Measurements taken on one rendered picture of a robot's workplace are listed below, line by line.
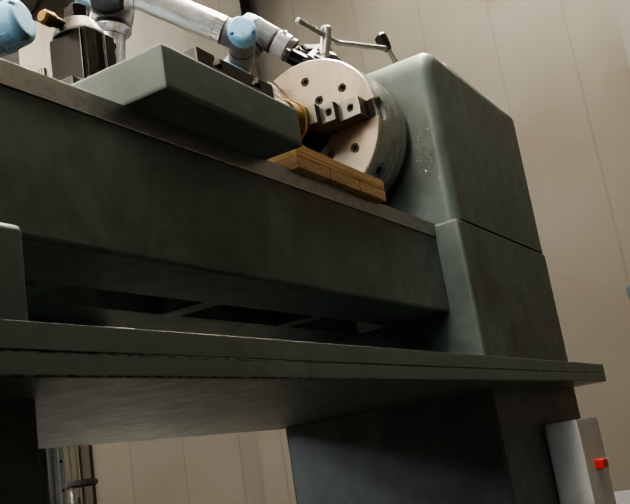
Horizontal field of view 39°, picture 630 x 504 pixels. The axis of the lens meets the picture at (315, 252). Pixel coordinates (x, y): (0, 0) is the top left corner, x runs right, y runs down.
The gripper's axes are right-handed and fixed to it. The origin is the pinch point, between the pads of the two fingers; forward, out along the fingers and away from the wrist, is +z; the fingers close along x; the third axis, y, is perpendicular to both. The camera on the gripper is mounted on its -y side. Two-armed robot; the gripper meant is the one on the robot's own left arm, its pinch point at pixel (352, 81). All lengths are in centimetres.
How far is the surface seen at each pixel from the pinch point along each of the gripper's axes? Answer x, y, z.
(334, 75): 27, 67, 2
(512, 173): 10, 26, 48
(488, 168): 16, 43, 41
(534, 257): -2, 36, 63
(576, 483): -18, 86, 88
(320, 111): 24, 77, 4
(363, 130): 24, 75, 13
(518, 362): 9, 98, 59
